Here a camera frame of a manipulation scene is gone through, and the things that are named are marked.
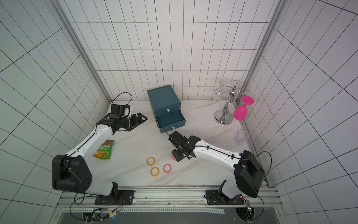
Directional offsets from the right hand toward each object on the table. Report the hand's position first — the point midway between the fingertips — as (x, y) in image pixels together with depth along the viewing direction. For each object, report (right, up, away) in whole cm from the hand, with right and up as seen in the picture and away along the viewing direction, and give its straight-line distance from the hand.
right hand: (174, 155), depth 81 cm
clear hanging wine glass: (+32, +38, +21) cm, 53 cm away
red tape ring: (-4, -10, +1) cm, 11 cm away
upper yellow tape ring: (-13, -5, +5) cm, 14 cm away
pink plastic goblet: (+42, +26, +7) cm, 50 cm away
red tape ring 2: (0, 0, -3) cm, 3 cm away
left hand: (-21, +19, +4) cm, 28 cm away
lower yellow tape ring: (-14, -10, +1) cm, 17 cm away
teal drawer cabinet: (-6, +30, +9) cm, 32 cm away
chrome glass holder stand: (+38, +22, +26) cm, 51 cm away
